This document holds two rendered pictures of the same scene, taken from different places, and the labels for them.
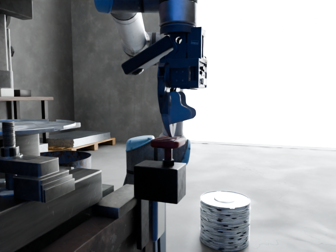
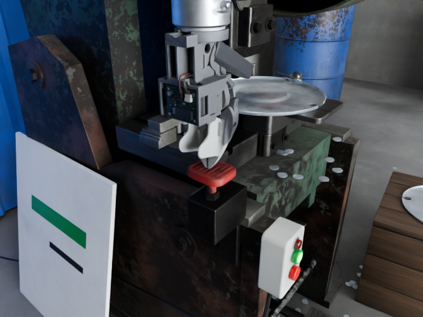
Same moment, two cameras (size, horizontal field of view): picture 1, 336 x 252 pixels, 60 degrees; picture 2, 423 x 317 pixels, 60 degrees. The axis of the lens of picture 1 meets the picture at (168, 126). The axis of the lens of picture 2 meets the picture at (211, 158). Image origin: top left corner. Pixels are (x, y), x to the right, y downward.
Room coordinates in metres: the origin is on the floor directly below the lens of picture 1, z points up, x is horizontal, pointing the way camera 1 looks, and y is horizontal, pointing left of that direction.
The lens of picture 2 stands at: (0.75, -0.50, 1.04)
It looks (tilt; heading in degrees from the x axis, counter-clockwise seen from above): 27 degrees down; 108
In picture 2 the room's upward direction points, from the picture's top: straight up
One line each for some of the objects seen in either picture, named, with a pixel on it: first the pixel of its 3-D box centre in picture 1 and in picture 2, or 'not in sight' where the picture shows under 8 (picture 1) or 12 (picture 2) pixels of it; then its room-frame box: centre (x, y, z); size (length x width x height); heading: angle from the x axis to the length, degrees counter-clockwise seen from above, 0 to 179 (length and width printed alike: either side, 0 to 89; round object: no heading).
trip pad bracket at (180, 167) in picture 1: (159, 204); (218, 232); (0.60, 0.02, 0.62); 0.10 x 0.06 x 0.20; 70
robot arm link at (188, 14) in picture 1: (178, 18); (203, 11); (0.58, -0.02, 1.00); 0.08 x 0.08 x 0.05
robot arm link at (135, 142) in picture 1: (141, 152); not in sight; (1.20, 0.11, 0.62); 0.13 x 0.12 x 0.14; 90
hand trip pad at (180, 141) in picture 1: (168, 156); (211, 187); (0.59, 0.00, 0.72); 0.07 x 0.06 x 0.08; 160
